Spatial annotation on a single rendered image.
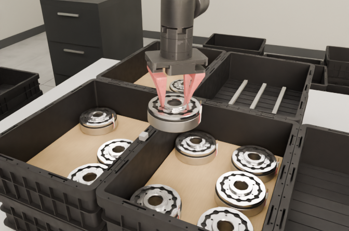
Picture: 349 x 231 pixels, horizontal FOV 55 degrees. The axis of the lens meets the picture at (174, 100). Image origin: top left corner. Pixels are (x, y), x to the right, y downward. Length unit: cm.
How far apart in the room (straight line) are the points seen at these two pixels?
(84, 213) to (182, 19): 40
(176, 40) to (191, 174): 35
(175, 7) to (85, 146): 49
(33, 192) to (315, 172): 63
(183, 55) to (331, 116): 90
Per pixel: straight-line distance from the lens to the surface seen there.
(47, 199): 74
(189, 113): 62
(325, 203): 79
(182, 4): 56
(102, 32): 225
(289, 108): 110
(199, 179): 78
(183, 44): 57
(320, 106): 144
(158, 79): 58
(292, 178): 69
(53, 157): 89
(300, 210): 75
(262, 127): 85
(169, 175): 79
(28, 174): 71
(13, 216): 88
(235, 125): 86
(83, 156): 87
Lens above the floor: 134
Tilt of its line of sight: 28 degrees down
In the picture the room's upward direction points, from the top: straight up
